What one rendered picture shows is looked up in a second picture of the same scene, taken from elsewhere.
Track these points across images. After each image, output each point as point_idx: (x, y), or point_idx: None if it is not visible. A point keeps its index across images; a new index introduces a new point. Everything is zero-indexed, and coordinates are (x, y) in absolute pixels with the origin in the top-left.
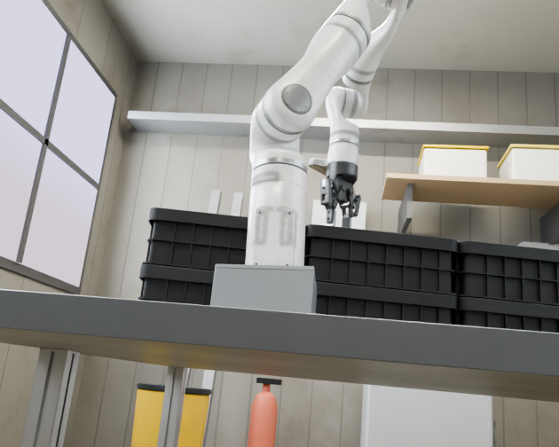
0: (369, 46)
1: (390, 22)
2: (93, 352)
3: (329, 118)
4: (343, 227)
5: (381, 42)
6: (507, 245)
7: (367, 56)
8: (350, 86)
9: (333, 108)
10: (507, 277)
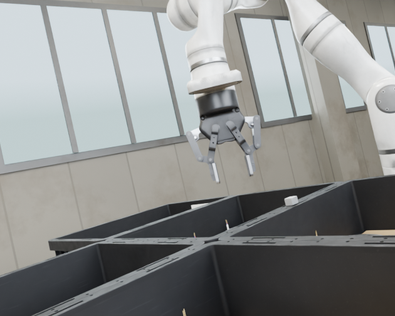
0: (244, 1)
1: (252, 5)
2: None
3: (216, 21)
4: (314, 184)
5: (243, 7)
6: (212, 197)
7: (240, 5)
8: (225, 9)
9: (222, 16)
10: None
